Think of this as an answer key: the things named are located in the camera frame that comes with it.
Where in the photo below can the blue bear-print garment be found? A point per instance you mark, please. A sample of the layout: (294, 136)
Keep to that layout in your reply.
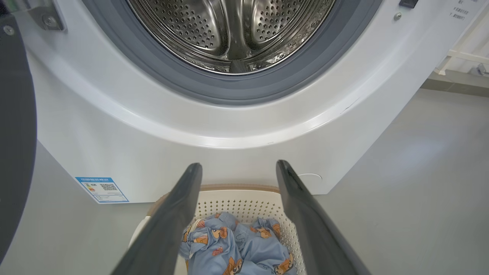
(248, 248)

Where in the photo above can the small grey floor fixture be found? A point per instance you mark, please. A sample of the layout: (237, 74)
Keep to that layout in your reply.
(481, 69)

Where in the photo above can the cream perforated laundry basket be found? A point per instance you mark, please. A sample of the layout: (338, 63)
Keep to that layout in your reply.
(244, 202)

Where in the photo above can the white metal railing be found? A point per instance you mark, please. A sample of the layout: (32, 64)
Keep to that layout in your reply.
(466, 55)

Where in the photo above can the blue energy label sticker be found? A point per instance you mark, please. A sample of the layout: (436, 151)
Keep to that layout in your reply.
(101, 189)

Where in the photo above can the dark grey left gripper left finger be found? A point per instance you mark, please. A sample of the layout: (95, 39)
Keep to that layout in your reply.
(168, 225)

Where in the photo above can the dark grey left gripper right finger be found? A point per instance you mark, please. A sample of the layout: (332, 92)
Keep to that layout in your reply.
(309, 229)

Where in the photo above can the round white filter cover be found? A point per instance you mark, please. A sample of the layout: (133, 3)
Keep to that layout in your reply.
(311, 177)

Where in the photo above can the round black glass washer door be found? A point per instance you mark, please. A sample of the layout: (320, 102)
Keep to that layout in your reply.
(15, 133)

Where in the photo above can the white front-load washing machine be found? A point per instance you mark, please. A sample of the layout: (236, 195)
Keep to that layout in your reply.
(114, 145)

